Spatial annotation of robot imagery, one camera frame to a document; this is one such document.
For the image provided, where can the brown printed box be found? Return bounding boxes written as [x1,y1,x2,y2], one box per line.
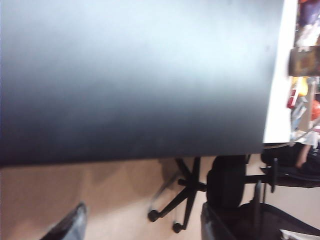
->
[287,45,320,77]

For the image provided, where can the yellow cloth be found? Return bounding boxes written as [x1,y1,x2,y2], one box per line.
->
[292,76,310,97]

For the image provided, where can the orange round item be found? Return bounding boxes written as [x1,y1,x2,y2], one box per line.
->
[309,99,320,121]

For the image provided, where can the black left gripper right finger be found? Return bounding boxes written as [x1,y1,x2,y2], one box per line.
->
[201,201,241,240]

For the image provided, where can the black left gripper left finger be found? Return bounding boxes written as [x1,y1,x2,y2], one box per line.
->
[46,201,88,240]

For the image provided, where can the black office chair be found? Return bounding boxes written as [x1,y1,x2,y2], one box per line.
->
[147,154,278,234]
[259,143,320,188]

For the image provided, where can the white printed plastic bag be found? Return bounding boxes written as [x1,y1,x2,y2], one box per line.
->
[289,96,313,136]

